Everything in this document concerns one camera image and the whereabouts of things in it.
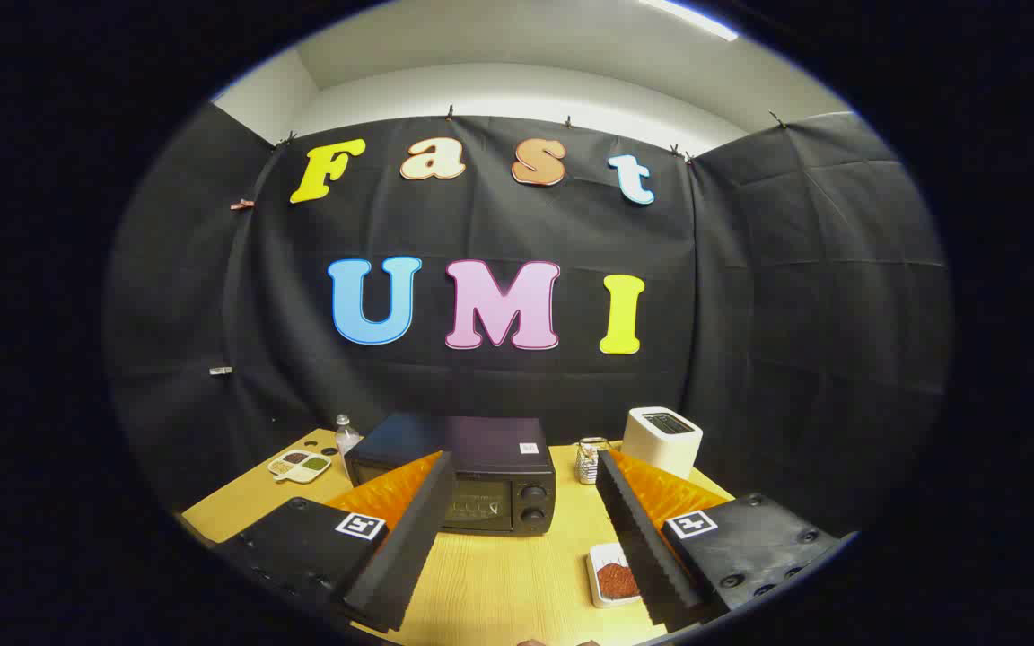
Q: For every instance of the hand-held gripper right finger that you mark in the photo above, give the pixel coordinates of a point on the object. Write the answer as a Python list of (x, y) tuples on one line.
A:
[(638, 538)]

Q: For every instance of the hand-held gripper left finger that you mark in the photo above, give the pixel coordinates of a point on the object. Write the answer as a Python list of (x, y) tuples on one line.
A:
[(414, 538)]

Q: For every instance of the red-brown meat slice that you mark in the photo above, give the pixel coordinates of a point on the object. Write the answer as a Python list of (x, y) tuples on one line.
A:
[(616, 581)]

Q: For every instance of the black toaster oven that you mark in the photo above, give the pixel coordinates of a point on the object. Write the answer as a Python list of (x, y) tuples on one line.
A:
[(481, 440)]

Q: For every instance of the white bread toaster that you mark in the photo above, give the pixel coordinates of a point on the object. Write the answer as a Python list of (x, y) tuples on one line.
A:
[(661, 449)]

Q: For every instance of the white rectangular plate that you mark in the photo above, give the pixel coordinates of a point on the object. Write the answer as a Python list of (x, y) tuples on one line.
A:
[(602, 552)]

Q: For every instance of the clear plastic bottle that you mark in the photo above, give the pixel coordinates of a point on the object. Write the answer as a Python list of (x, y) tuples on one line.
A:
[(346, 440)]

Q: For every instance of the white divided dish with beans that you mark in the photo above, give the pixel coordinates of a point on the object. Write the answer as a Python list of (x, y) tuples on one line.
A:
[(300, 465)]

